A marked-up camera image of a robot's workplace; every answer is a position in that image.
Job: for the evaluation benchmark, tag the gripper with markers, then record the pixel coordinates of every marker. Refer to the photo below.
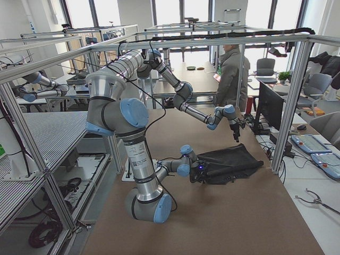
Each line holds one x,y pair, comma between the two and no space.
196,174
235,129

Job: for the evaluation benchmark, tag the black t-shirt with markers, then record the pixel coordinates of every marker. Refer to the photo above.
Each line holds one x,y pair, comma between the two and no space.
229,164

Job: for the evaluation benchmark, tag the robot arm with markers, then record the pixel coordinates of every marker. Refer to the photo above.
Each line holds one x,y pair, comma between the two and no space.
109,114
183,91

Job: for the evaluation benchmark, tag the black Huawei monitor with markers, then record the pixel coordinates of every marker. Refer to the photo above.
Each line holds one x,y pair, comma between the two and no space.
270,106

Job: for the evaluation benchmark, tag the person in grey coat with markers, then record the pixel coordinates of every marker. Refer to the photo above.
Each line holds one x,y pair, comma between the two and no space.
230,63

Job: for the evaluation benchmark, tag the blue teach pendant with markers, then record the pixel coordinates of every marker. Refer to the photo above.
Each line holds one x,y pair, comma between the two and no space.
329,163
309,144

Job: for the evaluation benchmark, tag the grey office chair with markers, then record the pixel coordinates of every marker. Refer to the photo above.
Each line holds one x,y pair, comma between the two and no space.
328,126

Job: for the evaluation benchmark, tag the metal reacher grabber tool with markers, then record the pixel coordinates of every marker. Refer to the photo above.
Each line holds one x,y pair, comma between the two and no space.
316,201

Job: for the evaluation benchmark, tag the striped aluminium workbench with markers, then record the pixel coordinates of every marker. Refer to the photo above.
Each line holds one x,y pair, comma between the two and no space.
56,133

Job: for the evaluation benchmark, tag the aluminium frame post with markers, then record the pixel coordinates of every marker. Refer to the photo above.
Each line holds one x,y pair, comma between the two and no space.
291,102

